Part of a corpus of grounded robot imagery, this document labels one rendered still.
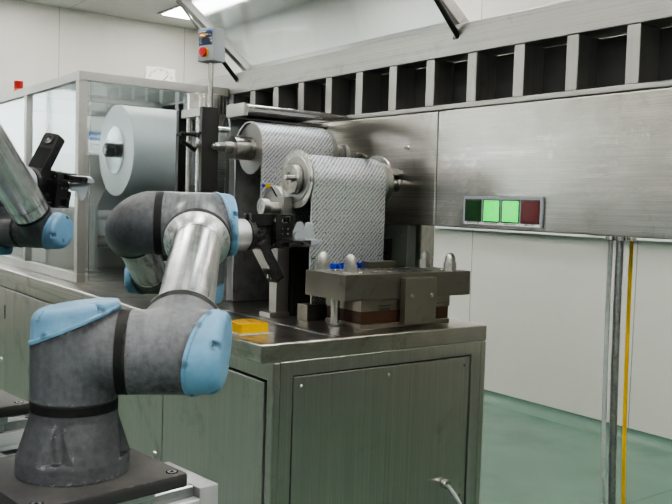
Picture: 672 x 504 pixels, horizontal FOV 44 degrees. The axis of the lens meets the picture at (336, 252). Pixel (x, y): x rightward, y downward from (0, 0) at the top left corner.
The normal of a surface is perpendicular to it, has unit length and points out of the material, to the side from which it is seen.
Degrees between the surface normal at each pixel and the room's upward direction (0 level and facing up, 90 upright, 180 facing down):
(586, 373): 90
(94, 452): 72
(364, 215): 90
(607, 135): 90
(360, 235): 90
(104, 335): 59
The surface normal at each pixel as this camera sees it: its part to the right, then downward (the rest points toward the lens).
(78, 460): 0.37, -0.24
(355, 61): -0.81, 0.01
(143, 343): 0.10, -0.32
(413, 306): 0.59, 0.07
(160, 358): 0.09, 0.07
